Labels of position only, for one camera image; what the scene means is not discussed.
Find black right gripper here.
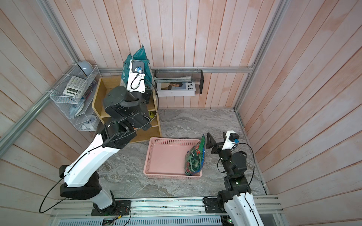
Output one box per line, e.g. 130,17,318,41
208,132,234,177

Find green blue soil bag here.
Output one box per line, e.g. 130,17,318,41
184,134,206,176

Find teal orange fertilizer bag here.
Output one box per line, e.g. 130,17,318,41
132,45,154,89
121,54,133,87

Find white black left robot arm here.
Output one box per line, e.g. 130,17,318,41
59,86,152,213

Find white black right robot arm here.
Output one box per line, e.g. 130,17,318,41
203,131,263,226

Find wooden shelf unit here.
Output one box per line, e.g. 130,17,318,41
92,75,162,143

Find yellow green packet right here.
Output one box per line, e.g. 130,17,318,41
149,111,156,119

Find white magazine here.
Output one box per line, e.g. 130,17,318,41
155,76,198,97

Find pink plastic basket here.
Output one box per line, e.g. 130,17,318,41
143,137,202,179

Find grey blue bowl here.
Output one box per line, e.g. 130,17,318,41
77,61,93,76

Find white calculator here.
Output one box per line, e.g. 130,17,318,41
63,76,86,98

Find pale blue cloth item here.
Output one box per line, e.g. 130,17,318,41
69,101,85,120

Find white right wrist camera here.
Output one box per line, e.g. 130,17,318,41
222,131,239,151

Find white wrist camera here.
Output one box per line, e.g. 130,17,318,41
222,131,239,151
127,67,146,92

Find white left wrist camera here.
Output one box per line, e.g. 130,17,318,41
127,67,146,92

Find dark wall magazine holder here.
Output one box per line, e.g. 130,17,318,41
154,68,204,95

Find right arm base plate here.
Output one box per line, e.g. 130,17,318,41
202,197,226,213

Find white wire wall rack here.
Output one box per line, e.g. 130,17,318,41
50,64,101,132

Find aluminium front rail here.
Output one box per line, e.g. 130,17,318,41
46,194,286,226

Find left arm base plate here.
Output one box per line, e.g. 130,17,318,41
91,200,132,216

